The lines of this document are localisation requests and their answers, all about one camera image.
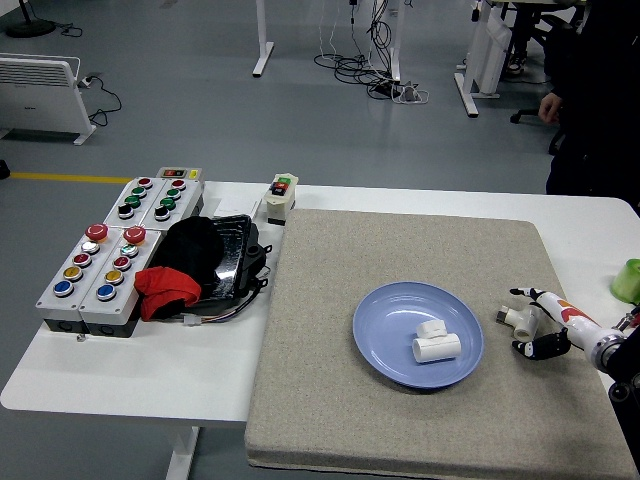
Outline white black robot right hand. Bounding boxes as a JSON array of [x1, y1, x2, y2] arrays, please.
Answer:
[[509, 286, 610, 362]]

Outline white tee pipe metal end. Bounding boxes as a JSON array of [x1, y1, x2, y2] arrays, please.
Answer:
[[495, 304, 544, 344]]

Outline large white tee pipe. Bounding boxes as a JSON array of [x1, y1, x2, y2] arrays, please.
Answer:
[[411, 318, 462, 366]]

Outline blue round plate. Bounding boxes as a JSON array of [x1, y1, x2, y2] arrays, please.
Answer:
[[352, 281, 485, 392]]

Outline green translucent cup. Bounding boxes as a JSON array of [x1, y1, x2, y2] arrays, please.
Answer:
[[610, 258, 640, 306]]

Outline grey-brown mat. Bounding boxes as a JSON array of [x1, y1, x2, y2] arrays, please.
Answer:
[[243, 208, 637, 480]]

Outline person's right hand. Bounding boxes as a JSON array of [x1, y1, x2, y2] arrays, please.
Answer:
[[538, 90, 564, 126]]

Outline person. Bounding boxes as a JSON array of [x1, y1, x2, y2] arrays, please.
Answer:
[[538, 0, 640, 217]]

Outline white desk with panel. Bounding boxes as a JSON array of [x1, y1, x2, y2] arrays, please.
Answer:
[[453, 0, 586, 119]]

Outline white desk leg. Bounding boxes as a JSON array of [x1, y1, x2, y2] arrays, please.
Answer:
[[251, 0, 276, 78], [386, 0, 403, 84]]

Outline black plastic tray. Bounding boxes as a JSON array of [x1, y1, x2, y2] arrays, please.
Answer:
[[192, 213, 260, 302]]

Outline white paper sheet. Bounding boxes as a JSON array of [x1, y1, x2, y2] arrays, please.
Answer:
[[201, 195, 264, 222]]

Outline black cloth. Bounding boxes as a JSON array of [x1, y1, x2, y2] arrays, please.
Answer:
[[149, 215, 225, 297]]

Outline red cloth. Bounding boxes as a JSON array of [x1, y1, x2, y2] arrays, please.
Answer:
[[133, 266, 203, 323]]

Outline white table leg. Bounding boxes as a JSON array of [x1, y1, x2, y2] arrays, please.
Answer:
[[164, 426, 201, 480]]

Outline white four-button control box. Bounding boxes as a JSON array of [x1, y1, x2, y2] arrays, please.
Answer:
[[102, 175, 169, 226], [139, 177, 207, 229]]

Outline white five-button emergency-stop box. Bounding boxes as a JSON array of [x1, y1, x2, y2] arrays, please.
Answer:
[[34, 223, 127, 334], [78, 225, 164, 339]]

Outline white panel heater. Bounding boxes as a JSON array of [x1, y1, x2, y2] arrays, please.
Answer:
[[0, 53, 98, 147]]

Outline black round stand base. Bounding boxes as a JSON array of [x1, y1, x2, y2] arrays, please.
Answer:
[[4, 0, 84, 40]]

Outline beige green-red push switch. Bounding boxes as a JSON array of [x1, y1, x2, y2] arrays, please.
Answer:
[[262, 173, 300, 227]]

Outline black device with cables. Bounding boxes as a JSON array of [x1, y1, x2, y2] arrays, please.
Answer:
[[233, 238, 274, 297]]

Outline tangled floor cables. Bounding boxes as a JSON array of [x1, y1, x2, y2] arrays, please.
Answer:
[[313, 0, 431, 106]]

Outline wire harness white connector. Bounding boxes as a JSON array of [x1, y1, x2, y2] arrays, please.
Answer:
[[164, 288, 262, 328]]

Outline small grey rocker switch box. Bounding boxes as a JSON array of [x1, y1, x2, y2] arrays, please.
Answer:
[[155, 166, 204, 182]]

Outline black heater power cable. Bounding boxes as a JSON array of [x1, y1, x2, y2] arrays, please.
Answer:
[[78, 73, 123, 129]]

